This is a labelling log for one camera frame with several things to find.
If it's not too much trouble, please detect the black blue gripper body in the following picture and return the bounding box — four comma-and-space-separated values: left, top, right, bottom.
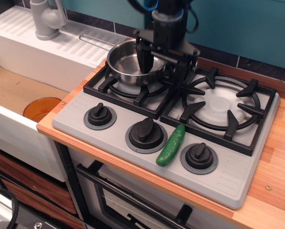
136, 14, 200, 62

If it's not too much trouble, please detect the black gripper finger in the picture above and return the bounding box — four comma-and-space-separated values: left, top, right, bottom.
173, 60, 192, 90
136, 42, 154, 73

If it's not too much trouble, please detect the stainless steel saucepan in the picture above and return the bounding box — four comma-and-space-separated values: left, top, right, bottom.
79, 34, 167, 86

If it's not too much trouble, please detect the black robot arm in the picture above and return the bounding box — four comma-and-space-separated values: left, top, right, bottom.
129, 0, 200, 88

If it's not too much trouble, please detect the grey toy stove top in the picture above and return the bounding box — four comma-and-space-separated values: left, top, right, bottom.
52, 66, 280, 209

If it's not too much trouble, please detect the black middle stove knob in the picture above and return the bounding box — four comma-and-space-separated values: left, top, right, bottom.
125, 118, 168, 154

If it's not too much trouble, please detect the black stove knob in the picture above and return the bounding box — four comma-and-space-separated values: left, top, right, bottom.
125, 118, 168, 154
180, 143, 218, 175
83, 103, 117, 131

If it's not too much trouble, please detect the black left stove knob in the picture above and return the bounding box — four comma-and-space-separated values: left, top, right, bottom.
83, 103, 117, 131

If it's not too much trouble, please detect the green toy pickle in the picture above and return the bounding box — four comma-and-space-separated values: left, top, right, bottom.
156, 125, 185, 167

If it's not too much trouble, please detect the black right stove knob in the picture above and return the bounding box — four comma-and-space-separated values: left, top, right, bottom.
180, 143, 218, 175

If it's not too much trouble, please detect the black left burner grate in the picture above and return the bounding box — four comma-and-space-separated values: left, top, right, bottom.
83, 54, 193, 120

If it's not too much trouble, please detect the black burner grate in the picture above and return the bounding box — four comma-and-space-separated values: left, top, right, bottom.
160, 67, 280, 156
83, 54, 193, 120

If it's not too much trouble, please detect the black right burner grate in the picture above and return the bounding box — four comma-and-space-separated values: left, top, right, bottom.
160, 67, 280, 156

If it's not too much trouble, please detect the grey toy faucet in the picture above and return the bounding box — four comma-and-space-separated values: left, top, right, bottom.
30, 0, 67, 41

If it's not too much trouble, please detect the white toy sink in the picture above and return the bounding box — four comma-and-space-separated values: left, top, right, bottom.
0, 6, 125, 182

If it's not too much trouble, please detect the orange plastic plate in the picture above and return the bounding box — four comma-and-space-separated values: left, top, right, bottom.
23, 97, 61, 123

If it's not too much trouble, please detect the wood grain drawer front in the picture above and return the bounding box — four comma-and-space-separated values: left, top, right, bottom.
0, 150, 84, 229

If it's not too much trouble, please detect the oven door with black handle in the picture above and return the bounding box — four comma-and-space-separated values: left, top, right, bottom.
75, 161, 236, 229

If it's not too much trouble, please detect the black braided cable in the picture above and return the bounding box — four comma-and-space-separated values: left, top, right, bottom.
0, 187, 20, 229

